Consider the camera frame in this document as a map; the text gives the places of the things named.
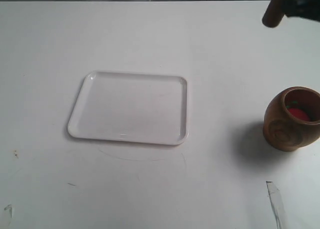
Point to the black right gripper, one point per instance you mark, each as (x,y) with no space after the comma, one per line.
(305,9)

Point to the brown wooden pestle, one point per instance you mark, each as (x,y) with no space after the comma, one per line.
(273,14)

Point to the red object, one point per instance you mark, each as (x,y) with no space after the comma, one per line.
(299,114)

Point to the round wooden jar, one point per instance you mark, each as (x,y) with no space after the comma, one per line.
(285,132)

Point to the white plastic tray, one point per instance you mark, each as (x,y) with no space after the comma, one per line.
(131,108)

